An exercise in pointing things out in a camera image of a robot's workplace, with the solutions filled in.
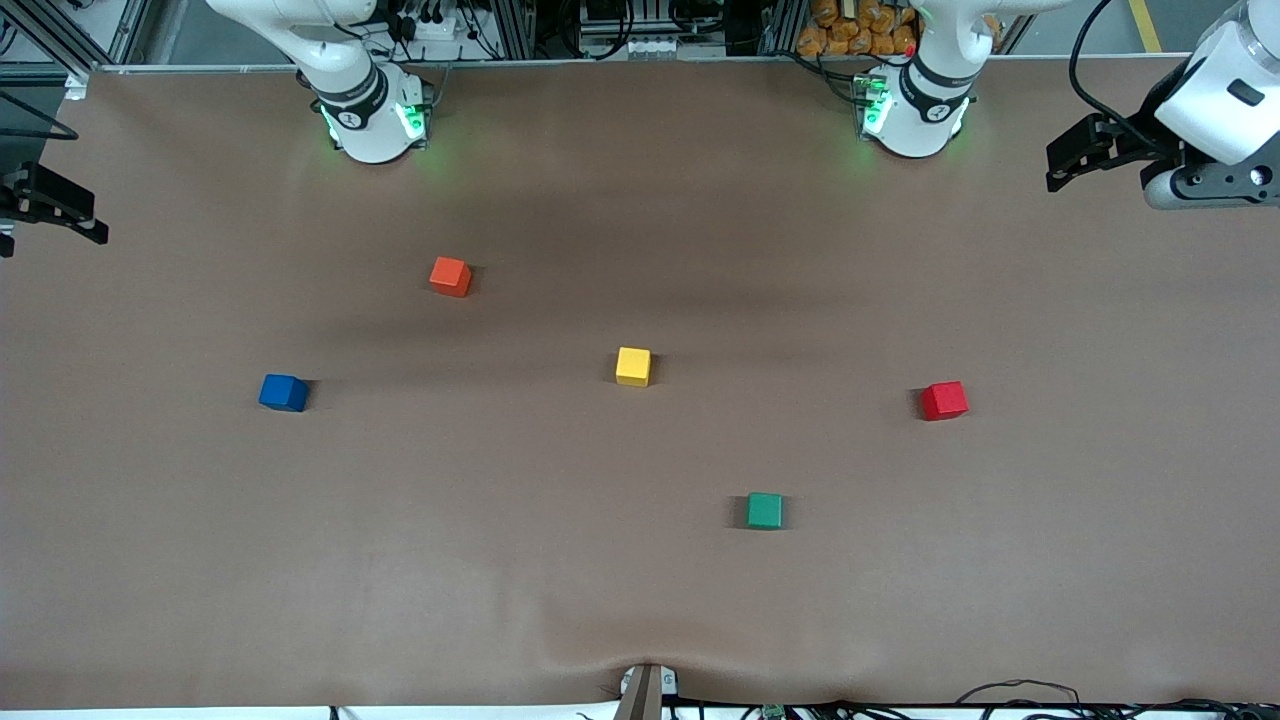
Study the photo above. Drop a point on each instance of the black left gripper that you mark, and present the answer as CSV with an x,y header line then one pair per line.
x,y
1137,142

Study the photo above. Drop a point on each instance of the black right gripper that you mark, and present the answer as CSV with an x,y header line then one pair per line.
x,y
22,192

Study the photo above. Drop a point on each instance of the blue wooden block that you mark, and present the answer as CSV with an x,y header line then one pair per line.
x,y
284,393

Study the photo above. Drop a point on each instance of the red wooden block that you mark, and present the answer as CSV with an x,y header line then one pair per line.
x,y
945,401

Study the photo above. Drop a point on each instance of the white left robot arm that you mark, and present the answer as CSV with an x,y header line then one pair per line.
x,y
920,110

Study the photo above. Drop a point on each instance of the orange bags pile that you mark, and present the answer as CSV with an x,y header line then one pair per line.
x,y
860,30

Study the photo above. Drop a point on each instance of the orange wooden block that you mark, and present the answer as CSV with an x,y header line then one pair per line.
x,y
450,277

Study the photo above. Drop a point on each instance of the white connector block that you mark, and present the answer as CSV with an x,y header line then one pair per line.
x,y
652,46

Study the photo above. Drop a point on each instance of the green wooden block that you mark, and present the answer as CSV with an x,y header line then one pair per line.
x,y
765,511

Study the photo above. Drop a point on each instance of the yellow wooden block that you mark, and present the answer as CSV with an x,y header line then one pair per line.
x,y
633,367

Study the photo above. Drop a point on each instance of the aluminium frame profile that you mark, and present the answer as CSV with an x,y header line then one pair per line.
x,y
60,36

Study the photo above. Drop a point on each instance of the camera mount post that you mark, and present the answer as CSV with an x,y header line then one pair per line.
x,y
640,695

